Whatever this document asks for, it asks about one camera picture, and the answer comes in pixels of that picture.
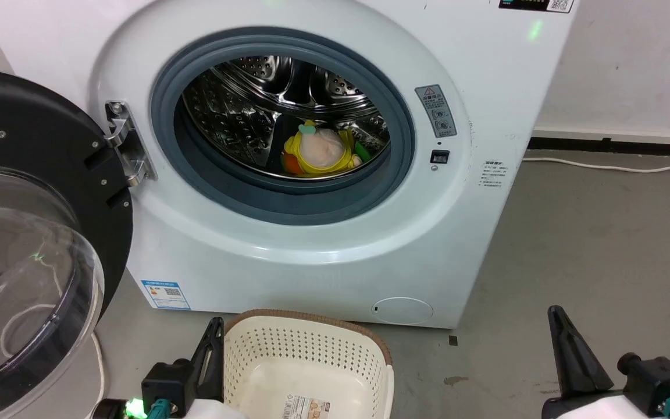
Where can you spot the small grey text sticker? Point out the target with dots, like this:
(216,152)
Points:
(493,174)

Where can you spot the grey rubber door gasket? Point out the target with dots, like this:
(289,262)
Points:
(288,201)

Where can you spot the blue energy label sticker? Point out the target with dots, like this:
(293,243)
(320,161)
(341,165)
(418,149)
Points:
(166,295)

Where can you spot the round white filter cover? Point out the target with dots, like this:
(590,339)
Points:
(403,310)

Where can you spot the grey warning sticker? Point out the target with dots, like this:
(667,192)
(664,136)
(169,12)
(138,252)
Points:
(435,110)

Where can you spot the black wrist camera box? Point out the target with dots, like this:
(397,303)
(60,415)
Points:
(166,384)
(658,381)

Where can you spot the chrome door hinge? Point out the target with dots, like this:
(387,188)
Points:
(128,145)

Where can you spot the stainless steel washer drum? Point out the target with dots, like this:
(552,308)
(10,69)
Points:
(236,110)

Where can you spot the black washer control panel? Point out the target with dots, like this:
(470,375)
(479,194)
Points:
(530,4)

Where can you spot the yellow plush doll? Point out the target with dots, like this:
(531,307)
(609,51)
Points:
(319,150)

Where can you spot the white front-load washing machine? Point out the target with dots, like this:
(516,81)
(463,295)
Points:
(486,87)

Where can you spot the black door latch socket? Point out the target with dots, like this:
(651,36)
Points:
(439,156)

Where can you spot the cream perforated laundry basket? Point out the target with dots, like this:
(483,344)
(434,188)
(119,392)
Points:
(306,349)

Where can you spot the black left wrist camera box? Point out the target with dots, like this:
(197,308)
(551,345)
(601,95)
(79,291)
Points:
(166,384)

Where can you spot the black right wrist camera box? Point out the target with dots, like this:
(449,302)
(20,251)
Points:
(658,381)

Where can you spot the paper label in basket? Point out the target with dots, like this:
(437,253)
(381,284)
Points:
(307,407)

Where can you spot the black baseboard strip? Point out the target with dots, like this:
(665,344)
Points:
(620,145)

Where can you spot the green plush toy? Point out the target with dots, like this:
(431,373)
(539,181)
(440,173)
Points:
(362,151)

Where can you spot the black washer door glass dome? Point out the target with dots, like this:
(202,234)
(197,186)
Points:
(27,139)

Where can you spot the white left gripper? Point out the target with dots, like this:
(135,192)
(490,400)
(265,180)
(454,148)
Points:
(214,412)

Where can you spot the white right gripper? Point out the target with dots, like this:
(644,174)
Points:
(588,407)

